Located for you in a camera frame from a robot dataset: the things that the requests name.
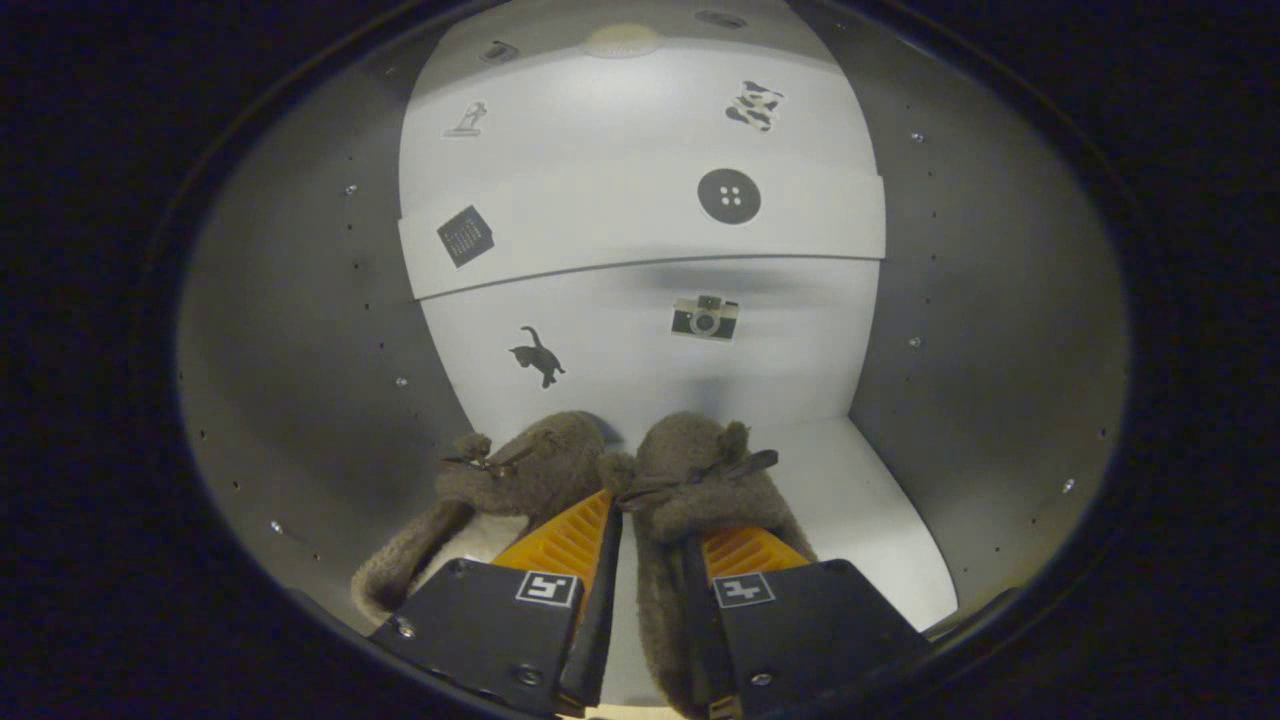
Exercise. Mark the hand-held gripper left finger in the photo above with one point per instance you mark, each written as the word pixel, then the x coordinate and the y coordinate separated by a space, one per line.
pixel 598 620

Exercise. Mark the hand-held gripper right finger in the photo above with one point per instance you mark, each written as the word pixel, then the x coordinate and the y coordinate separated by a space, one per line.
pixel 702 650

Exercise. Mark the brown fuzzy slipper shoe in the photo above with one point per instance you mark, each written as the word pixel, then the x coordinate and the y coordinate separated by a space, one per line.
pixel 540 470
pixel 690 480

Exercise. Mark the grey shoe cabinet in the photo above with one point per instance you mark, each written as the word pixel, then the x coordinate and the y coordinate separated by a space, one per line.
pixel 1000 350

